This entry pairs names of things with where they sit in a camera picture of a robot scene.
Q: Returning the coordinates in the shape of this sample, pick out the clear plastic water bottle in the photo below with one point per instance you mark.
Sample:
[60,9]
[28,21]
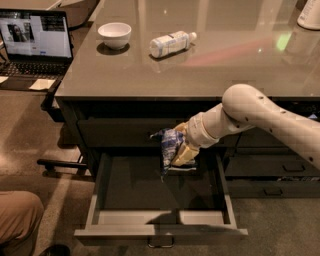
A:
[171,43]

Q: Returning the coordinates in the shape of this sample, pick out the white paper note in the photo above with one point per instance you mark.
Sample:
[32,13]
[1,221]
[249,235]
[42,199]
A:
[41,84]

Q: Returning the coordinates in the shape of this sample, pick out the open grey middle drawer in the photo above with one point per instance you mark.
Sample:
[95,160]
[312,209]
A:
[132,205]

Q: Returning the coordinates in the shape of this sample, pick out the grey kitchen counter cabinet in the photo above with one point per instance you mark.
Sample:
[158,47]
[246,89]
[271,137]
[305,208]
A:
[254,42]

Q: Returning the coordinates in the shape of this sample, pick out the white ceramic bowl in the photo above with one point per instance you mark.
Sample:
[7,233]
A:
[115,35]

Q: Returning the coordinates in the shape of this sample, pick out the white cylindrical container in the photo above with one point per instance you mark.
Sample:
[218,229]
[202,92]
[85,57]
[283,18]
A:
[309,17]

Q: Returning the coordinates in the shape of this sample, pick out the black shoe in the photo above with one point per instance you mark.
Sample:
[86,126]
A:
[56,250]

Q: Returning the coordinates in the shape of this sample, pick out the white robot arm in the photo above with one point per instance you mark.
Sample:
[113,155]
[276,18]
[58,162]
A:
[244,107]

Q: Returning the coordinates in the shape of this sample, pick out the black open laptop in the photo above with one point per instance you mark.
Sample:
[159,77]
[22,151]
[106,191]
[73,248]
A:
[37,45]

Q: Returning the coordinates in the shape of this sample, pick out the blue chip bag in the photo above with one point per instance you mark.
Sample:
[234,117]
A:
[170,141]

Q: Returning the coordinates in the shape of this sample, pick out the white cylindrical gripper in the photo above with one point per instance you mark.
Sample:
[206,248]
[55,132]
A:
[195,130]

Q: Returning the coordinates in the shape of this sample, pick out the dark right middle drawer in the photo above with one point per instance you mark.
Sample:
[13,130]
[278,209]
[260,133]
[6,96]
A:
[269,165]

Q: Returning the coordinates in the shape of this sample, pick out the person's leg tan trousers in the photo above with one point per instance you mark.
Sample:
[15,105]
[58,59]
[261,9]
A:
[20,216]

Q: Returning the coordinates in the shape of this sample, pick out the closed dark top drawer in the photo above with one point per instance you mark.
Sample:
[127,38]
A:
[123,132]

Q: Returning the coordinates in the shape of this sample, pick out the dark right bottom drawer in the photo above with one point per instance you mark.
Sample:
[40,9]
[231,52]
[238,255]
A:
[273,189]

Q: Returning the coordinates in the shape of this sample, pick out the black chair armrest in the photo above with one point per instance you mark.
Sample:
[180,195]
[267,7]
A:
[49,104]

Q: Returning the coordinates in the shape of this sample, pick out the black chair base leg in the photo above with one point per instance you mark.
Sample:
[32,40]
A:
[52,164]

